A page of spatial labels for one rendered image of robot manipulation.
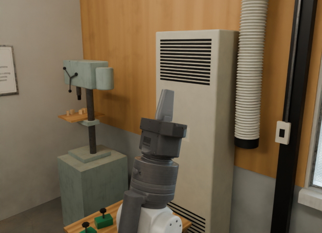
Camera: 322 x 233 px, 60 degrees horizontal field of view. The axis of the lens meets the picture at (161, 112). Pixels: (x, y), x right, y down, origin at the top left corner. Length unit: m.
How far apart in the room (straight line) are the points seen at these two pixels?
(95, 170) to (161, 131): 2.02
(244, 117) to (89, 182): 1.41
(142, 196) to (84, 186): 1.98
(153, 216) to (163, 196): 0.04
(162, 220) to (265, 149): 1.51
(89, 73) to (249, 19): 1.26
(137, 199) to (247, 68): 1.36
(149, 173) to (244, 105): 1.32
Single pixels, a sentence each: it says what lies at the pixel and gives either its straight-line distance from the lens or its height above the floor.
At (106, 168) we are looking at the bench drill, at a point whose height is 0.65.
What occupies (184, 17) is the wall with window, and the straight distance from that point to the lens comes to 2.23.
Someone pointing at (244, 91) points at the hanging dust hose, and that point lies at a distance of 1.76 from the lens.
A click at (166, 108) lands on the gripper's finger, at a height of 1.59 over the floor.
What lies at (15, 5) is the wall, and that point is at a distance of 3.07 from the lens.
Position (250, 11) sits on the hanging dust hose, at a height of 1.90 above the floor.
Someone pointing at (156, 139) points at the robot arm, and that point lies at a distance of 0.51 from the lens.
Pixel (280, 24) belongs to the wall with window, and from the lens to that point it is 1.86.
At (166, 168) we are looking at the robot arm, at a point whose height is 1.50.
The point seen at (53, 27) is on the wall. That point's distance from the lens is 3.19.
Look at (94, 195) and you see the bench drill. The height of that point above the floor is 0.45.
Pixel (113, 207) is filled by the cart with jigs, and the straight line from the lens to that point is 2.23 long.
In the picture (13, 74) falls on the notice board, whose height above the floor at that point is 1.44.
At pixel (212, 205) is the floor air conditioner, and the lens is 2.01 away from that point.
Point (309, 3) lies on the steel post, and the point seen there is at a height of 1.92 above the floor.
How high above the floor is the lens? 1.71
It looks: 14 degrees down
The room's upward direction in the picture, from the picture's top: straight up
